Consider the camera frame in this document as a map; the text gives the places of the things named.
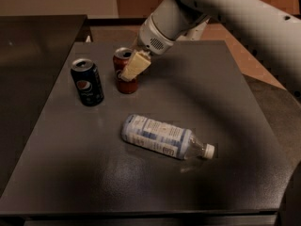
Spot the clear plastic water bottle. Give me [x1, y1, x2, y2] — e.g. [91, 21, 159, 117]
[121, 114, 214, 160]

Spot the dark side table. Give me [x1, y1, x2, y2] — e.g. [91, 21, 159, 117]
[0, 15, 91, 195]

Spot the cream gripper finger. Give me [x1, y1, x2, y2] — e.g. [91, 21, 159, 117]
[120, 50, 151, 82]

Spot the red coca-cola can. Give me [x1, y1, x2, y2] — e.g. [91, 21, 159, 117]
[113, 47, 138, 94]

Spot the dark blue pepsi can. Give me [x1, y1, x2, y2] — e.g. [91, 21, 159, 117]
[71, 58, 104, 106]

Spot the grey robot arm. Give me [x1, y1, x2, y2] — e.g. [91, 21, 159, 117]
[120, 0, 301, 100]

